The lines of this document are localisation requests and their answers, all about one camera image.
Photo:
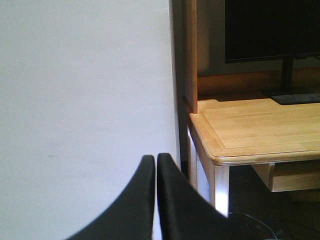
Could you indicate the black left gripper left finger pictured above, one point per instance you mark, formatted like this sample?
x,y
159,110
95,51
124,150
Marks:
x,y
130,216

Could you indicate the black keyboard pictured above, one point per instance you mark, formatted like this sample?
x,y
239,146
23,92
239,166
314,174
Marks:
x,y
293,99

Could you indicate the black computer monitor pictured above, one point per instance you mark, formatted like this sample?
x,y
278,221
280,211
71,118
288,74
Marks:
x,y
257,30

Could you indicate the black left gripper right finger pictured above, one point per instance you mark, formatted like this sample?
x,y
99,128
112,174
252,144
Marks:
x,y
184,214

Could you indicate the light wooden desk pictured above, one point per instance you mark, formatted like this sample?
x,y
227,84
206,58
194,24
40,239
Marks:
x,y
236,125

